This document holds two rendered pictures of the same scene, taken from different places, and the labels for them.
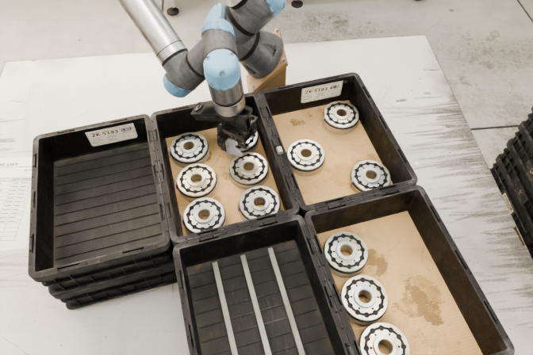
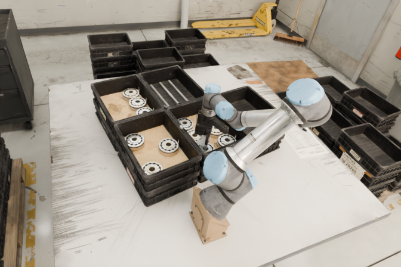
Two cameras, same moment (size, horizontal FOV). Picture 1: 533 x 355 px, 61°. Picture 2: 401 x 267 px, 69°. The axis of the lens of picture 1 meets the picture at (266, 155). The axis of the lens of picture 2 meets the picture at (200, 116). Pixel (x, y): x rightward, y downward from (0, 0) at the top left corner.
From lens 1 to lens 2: 1.81 m
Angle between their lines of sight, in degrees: 85
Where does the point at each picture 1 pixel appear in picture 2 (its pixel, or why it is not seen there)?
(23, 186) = (296, 145)
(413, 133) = (97, 210)
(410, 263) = (117, 117)
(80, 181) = not seen: hidden behind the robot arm
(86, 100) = (314, 193)
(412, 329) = (119, 101)
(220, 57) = (213, 86)
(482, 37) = not seen: outside the picture
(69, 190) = not seen: hidden behind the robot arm
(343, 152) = (148, 155)
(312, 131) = (167, 164)
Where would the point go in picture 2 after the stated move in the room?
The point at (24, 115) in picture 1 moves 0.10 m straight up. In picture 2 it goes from (336, 177) to (343, 166)
